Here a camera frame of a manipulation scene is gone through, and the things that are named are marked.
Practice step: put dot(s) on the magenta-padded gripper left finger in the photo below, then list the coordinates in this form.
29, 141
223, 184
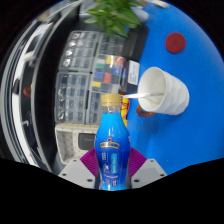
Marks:
77, 171

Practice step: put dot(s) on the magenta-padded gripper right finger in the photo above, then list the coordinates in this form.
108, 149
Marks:
148, 171

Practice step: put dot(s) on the blue drink bottle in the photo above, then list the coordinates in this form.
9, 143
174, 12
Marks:
112, 146

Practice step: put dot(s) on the white perforated basket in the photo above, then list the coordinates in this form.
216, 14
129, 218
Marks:
68, 141

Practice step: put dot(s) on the clear plastic parts organizer box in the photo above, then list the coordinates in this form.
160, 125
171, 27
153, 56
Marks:
111, 45
71, 96
79, 50

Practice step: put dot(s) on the white straw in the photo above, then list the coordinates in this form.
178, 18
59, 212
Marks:
138, 96

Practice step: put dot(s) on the white ribbed paper cup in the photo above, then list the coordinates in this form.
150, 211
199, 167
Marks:
170, 91

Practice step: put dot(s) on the black box with white label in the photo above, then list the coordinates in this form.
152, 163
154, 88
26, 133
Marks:
132, 72

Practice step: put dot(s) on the organizer box with coloured parts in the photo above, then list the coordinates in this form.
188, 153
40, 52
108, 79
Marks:
107, 75

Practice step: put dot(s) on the flat round red coaster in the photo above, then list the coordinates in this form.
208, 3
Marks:
175, 42

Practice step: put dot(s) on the green leafy potted plant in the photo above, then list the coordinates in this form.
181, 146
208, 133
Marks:
115, 16

